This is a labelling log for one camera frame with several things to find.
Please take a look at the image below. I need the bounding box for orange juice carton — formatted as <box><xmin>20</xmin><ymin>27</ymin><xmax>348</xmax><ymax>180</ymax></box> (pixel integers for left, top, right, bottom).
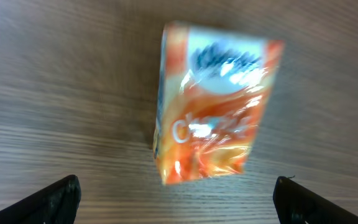
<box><xmin>153</xmin><ymin>22</ymin><xmax>285</xmax><ymax>185</ymax></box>

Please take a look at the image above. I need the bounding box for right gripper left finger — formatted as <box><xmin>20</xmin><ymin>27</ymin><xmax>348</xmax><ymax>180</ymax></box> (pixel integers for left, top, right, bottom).
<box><xmin>0</xmin><ymin>175</ymin><xmax>81</xmax><ymax>224</ymax></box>

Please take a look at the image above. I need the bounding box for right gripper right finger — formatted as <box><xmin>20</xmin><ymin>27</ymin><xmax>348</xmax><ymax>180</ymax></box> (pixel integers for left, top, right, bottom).
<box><xmin>273</xmin><ymin>176</ymin><xmax>358</xmax><ymax>224</ymax></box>

